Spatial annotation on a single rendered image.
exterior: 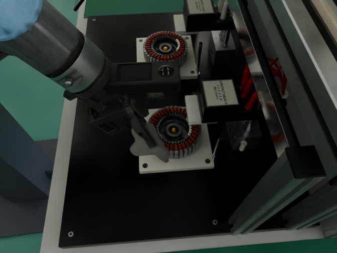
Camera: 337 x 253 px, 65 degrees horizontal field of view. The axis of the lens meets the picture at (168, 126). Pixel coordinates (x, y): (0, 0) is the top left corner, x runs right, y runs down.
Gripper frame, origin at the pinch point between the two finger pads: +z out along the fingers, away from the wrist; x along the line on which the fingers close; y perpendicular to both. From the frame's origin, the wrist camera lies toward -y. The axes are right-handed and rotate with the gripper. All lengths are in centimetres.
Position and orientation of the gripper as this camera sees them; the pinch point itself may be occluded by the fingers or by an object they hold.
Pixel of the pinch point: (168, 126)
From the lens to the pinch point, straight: 53.1
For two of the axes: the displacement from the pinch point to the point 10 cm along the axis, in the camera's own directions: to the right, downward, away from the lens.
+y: -8.6, 3.2, 3.9
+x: 0.8, 8.5, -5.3
